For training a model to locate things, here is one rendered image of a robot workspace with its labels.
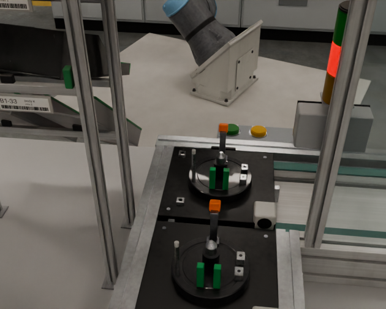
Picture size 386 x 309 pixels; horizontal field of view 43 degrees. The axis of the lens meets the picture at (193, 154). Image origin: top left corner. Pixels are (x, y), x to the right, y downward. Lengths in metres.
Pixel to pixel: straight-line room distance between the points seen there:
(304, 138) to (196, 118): 0.69
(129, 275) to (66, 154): 0.55
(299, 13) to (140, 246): 3.31
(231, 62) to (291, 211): 0.58
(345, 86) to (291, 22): 3.36
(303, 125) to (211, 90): 0.77
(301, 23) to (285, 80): 2.41
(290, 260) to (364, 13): 0.47
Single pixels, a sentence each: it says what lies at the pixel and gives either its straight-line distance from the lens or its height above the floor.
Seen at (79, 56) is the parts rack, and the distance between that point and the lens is 0.71.
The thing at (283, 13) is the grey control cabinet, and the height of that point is 0.24.
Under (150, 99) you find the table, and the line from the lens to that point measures 1.59.
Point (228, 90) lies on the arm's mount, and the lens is 1.54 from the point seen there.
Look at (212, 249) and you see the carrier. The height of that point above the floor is 1.04.
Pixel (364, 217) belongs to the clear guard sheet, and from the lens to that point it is 0.95.
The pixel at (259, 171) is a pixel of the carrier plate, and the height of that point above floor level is 0.97.
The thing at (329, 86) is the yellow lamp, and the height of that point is 1.29.
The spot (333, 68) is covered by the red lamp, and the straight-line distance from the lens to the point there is 0.78.
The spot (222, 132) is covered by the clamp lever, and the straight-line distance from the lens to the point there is 1.07.
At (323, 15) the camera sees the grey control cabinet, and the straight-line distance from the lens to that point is 4.11.
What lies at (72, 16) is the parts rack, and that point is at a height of 1.42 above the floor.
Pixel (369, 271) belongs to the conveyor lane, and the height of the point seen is 0.91.
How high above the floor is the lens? 1.66
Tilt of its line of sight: 37 degrees down
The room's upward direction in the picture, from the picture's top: straight up
